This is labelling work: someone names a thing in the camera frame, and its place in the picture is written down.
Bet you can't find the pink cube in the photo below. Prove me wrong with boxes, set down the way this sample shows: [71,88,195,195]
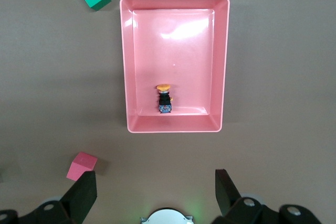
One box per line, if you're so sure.
[66,152,98,182]

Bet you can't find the pink plastic tray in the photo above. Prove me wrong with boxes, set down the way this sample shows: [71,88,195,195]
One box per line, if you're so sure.
[119,0,231,134]

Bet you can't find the yellow push button switch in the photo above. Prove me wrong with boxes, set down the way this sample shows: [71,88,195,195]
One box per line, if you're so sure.
[155,84,174,114]

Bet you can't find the brown table cover mat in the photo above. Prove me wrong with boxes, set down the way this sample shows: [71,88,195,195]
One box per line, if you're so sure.
[0,0,336,224]

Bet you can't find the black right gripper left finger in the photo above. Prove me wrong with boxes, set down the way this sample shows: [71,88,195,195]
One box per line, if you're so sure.
[0,170,98,224]

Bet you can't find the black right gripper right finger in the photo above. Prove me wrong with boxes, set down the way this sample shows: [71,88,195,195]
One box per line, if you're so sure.
[212,168,322,224]

